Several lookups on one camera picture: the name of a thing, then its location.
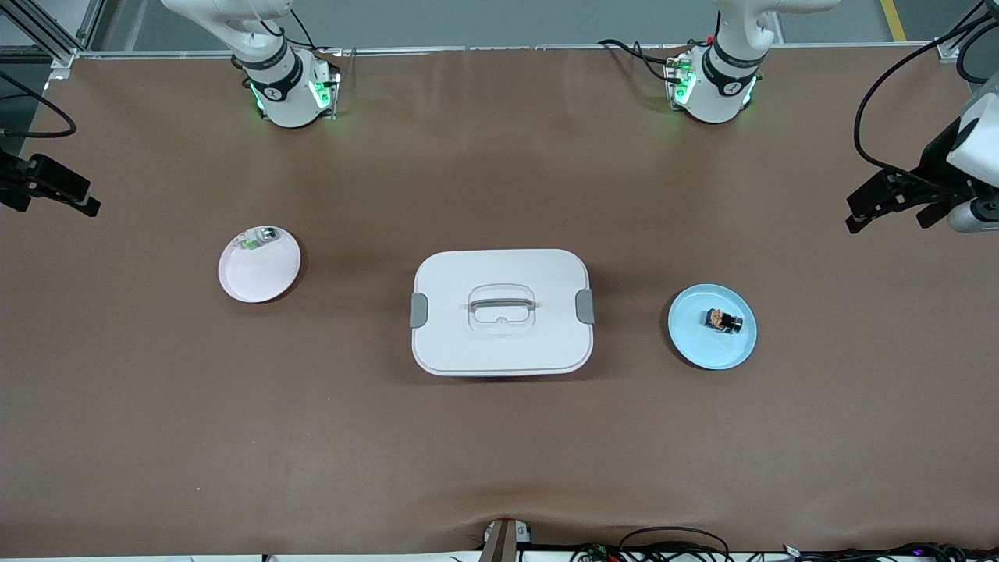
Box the pink round plate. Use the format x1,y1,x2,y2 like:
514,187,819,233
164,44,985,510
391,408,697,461
218,226,302,304

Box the tangled cable bundle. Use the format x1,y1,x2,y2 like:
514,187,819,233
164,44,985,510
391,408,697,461
568,527,999,562

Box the pink box with white lid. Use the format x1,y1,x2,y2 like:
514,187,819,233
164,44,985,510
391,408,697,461
410,249,595,378

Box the black base cable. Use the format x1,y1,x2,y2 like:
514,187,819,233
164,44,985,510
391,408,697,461
269,8,317,52
599,37,680,83

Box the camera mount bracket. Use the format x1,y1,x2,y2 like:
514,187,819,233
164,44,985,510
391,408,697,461
478,518,533,562

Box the aluminium frame post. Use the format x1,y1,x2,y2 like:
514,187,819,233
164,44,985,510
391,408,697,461
937,0,999,63
0,0,106,71

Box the light blue round plate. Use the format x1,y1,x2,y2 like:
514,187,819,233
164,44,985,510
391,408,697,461
667,283,758,371

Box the silver table edge rail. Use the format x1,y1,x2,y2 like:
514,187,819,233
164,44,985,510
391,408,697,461
74,43,949,62

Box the black cable loop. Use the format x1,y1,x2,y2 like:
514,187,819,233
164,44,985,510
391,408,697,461
0,72,77,139

